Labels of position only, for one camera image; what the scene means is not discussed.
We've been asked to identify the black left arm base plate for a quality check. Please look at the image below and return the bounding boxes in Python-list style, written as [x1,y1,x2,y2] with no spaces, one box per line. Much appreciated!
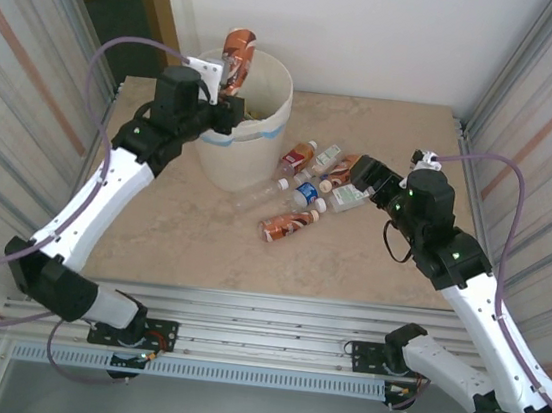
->
[87,310,180,355]

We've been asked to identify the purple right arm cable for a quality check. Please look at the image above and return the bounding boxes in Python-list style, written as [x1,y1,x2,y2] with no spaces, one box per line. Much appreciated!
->
[401,145,552,413]

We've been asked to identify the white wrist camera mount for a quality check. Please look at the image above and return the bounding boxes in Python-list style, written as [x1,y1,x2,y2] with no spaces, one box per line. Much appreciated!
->
[180,52,239,107]
[409,147,445,173]

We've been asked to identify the white ribbed plastic bin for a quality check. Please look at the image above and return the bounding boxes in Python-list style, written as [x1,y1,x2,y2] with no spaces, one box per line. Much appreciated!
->
[177,40,300,198]

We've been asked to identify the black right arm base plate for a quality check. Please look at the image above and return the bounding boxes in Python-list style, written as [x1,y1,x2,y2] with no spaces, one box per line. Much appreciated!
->
[349,337,406,379]

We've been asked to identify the aluminium rail frame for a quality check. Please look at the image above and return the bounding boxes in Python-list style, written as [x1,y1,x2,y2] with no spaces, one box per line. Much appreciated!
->
[0,258,543,405]

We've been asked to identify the small bottle green white label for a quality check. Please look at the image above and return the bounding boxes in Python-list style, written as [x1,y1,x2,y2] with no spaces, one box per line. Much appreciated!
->
[300,140,345,185]

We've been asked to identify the white slotted cable duct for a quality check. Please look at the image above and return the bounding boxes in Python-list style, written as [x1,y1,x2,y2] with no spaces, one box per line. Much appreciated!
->
[9,337,389,405]

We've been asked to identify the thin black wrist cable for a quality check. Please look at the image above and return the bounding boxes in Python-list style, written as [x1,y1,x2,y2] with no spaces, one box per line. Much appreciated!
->
[378,219,419,266]

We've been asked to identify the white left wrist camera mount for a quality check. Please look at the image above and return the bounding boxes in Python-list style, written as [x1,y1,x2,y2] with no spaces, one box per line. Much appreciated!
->
[180,52,239,107]

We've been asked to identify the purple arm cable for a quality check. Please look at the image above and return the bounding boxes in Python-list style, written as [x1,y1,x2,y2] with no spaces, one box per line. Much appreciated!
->
[401,145,552,413]
[0,20,196,394]

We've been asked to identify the large bottle green white label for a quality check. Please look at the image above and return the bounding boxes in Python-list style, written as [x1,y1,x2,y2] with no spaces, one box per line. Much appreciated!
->
[314,178,373,217]

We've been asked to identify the clear bottle blue label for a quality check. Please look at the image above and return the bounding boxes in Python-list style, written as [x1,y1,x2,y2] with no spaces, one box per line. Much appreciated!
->
[288,177,323,211]

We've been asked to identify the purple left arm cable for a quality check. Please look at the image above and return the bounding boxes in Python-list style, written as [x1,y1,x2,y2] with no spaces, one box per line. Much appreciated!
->
[0,20,196,394]

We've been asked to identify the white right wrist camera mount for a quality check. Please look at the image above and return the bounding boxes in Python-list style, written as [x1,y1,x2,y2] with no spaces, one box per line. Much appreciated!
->
[409,147,445,173]

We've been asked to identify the long clear bottle white cap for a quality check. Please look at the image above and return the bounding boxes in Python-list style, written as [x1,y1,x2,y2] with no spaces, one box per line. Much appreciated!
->
[232,171,292,219]

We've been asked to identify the wooden door frame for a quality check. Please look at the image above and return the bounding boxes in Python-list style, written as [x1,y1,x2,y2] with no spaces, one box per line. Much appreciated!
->
[113,0,191,80]

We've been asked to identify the white bin with plastic liner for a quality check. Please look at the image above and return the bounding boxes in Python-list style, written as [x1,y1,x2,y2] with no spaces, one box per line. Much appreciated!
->
[185,41,300,156]

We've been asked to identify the clear bottle red label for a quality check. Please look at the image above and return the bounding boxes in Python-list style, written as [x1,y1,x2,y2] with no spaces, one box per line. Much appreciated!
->
[277,137,320,178]

